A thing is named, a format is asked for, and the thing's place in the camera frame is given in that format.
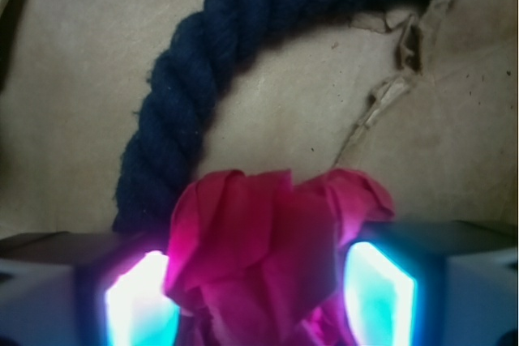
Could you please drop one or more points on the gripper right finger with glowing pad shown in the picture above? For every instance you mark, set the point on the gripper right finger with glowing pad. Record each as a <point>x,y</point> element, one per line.
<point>433,283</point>

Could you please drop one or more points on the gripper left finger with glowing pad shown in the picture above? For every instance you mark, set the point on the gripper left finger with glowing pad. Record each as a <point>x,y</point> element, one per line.
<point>85,289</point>

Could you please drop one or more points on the red paper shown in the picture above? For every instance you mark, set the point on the red paper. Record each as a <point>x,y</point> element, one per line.
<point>258,260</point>

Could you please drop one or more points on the brown paper bag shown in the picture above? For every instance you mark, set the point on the brown paper bag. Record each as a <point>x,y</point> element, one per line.
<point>425,104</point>

